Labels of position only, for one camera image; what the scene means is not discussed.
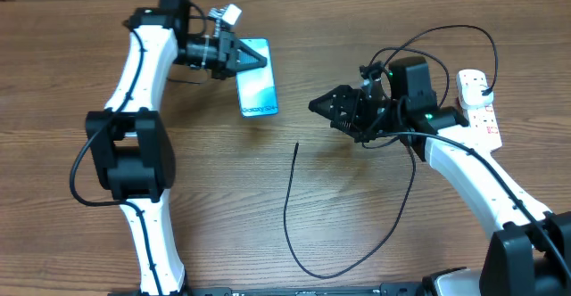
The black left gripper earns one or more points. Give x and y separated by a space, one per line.
226 66

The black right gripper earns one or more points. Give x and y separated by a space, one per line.
351 95

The smartphone with light screen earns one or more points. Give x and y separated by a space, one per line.
257 93

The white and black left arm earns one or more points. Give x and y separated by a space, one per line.
130 146

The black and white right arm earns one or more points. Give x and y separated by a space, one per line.
529 245

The white charger adapter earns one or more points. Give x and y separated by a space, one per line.
471 85

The white power strip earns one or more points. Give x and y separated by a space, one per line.
483 121

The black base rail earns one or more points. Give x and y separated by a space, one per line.
290 290

